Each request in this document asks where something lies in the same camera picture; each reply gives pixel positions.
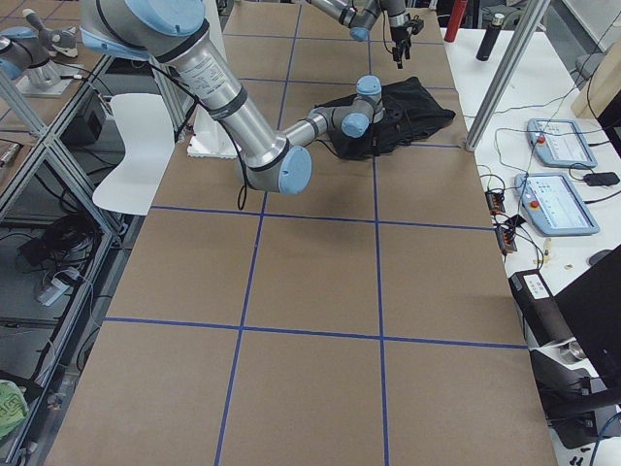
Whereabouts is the red bottle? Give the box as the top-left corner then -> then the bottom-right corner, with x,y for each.
443,0 -> 469,43

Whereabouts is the black power strip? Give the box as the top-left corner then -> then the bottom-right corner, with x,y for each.
485,190 -> 517,256

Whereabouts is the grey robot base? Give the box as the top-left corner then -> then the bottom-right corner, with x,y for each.
1,9 -> 78,98

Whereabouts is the green patterned cloth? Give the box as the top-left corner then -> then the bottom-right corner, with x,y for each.
0,380 -> 29,439

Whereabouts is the upper teach pendant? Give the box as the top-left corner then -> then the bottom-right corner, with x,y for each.
526,118 -> 598,169

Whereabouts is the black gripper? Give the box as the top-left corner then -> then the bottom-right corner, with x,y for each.
370,122 -> 384,150
390,21 -> 411,68

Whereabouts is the black bottle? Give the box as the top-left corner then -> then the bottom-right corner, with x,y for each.
475,13 -> 505,61

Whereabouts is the brown paper table cover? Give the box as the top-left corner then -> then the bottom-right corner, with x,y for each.
48,0 -> 557,466

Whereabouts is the lower teach pendant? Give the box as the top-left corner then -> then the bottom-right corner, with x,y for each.
514,173 -> 600,237

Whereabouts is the black monitor stand device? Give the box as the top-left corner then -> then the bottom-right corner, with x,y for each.
508,248 -> 620,449

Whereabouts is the aluminium frame post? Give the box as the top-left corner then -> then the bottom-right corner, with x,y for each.
465,0 -> 550,151

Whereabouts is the black graphic t-shirt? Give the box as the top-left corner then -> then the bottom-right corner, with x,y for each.
328,77 -> 456,160

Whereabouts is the white plastic chair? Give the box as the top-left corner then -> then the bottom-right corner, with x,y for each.
92,93 -> 175,216

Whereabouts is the teach pendant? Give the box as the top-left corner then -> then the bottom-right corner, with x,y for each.
514,173 -> 600,237
526,118 -> 598,169

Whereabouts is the white pedestal column base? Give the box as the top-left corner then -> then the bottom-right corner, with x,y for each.
187,0 -> 236,158

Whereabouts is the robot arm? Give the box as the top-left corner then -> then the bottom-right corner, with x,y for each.
81,0 -> 384,194
308,0 -> 424,69

